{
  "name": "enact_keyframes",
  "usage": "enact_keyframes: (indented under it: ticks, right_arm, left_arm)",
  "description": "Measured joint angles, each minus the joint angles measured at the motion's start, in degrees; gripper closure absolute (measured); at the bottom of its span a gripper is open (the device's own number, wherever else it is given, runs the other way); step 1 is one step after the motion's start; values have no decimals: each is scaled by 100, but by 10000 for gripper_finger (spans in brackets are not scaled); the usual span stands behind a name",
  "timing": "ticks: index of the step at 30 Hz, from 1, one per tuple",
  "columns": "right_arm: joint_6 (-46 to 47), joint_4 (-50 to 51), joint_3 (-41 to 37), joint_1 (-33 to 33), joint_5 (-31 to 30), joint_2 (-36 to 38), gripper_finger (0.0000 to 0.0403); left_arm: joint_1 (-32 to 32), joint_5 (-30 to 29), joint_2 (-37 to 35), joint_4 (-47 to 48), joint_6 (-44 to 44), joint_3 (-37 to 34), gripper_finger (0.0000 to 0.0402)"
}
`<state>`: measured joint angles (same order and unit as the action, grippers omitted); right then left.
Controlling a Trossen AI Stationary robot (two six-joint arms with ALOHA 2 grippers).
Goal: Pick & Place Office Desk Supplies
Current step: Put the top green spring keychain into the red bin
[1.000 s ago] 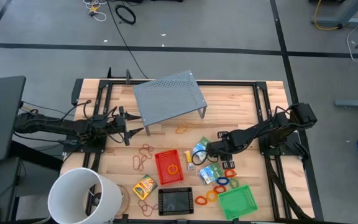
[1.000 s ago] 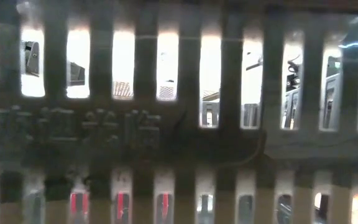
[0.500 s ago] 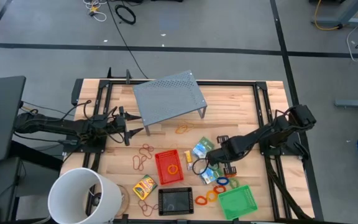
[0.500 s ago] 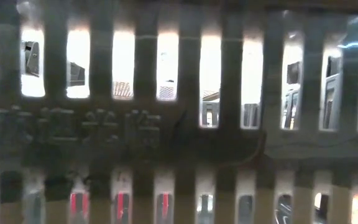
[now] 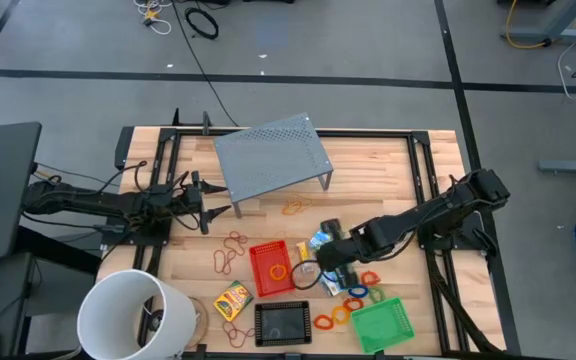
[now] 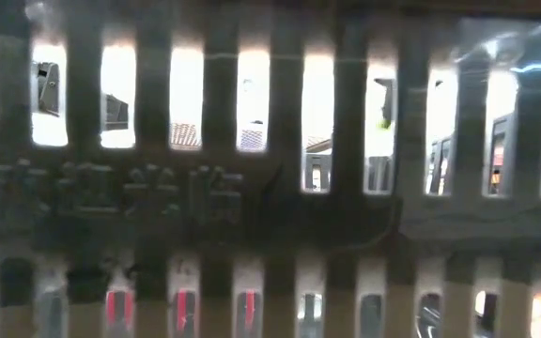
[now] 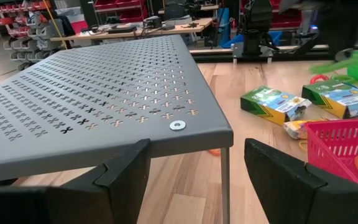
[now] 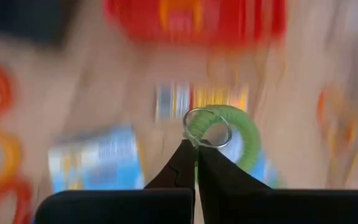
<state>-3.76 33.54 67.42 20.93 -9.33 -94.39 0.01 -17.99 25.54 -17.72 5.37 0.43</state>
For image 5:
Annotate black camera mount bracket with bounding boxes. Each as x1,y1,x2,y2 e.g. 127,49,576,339
171,107,214,137

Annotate black lamp socket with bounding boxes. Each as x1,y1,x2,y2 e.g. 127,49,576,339
146,308,166,334

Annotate black side desk top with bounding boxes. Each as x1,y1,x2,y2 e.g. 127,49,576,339
0,121,43,265

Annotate yellow rubber band bundle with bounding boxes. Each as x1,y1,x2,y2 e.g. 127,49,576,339
281,193,314,217

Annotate green plastic basket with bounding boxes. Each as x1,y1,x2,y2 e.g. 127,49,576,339
350,296,416,355

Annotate white cable bundle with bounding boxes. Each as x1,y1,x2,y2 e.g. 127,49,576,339
132,0,174,36

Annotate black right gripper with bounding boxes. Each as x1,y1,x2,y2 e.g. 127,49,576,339
316,218,359,294

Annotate clear plastic supplies packet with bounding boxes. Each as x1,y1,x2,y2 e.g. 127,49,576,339
319,272,350,298
295,258,320,282

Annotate black plastic basket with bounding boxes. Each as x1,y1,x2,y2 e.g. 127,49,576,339
254,300,313,348

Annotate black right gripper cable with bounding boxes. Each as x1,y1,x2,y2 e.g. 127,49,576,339
290,258,325,292

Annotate long black floor cable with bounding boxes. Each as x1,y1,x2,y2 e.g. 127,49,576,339
170,0,240,129

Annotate yellow floor cable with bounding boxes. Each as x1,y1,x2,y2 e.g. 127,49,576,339
505,0,552,50

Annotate small yellow box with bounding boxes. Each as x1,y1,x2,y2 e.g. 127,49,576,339
295,240,315,263

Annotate red plastic basket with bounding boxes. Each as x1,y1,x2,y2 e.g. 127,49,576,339
248,239,297,299

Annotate grey perforated metal riser shelf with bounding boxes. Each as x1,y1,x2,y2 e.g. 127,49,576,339
212,111,335,220

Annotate yellow Crayola crayon box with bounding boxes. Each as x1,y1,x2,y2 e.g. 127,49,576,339
212,279,255,323

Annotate round wooden lamp base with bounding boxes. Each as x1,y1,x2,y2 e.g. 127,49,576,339
183,296,211,351

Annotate black table frame rails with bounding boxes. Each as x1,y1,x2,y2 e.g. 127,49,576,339
115,124,523,360

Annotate black side desk frame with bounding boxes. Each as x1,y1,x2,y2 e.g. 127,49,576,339
15,224,103,276

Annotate grey desk foot bar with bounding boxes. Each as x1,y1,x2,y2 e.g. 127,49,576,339
538,158,576,176

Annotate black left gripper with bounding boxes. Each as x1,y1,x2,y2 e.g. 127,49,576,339
167,170,233,235

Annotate grey desk leg frame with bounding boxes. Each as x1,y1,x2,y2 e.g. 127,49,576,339
499,0,576,46

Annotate white lamp shade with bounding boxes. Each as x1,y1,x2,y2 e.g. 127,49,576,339
76,268,198,360

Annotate red rubber band bundle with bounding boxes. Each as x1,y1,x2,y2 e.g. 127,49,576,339
212,230,250,277
222,320,258,350

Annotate black coiled floor cable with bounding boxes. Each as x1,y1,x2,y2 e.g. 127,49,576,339
184,6,220,41

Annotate black table edge pad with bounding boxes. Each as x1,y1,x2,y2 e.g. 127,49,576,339
114,125,136,171

